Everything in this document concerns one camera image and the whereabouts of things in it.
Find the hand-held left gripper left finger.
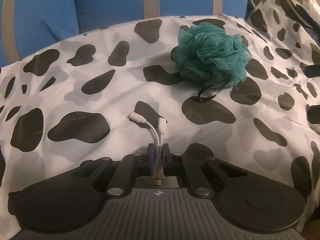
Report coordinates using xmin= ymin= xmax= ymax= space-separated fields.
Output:
xmin=72 ymin=144 xmax=154 ymax=196

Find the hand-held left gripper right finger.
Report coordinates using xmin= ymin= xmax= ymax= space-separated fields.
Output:
xmin=162 ymin=144 xmax=248 ymax=197

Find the teal bath loofah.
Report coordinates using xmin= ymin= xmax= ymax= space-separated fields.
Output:
xmin=171 ymin=22 xmax=252 ymax=103

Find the cow print blanket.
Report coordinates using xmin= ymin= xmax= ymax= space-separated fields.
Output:
xmin=0 ymin=0 xmax=320 ymax=240

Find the white adapter cable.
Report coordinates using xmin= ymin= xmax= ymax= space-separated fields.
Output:
xmin=129 ymin=112 xmax=167 ymax=187

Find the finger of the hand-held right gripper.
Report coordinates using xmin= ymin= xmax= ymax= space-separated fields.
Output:
xmin=306 ymin=104 xmax=320 ymax=125
xmin=305 ymin=64 xmax=320 ymax=78

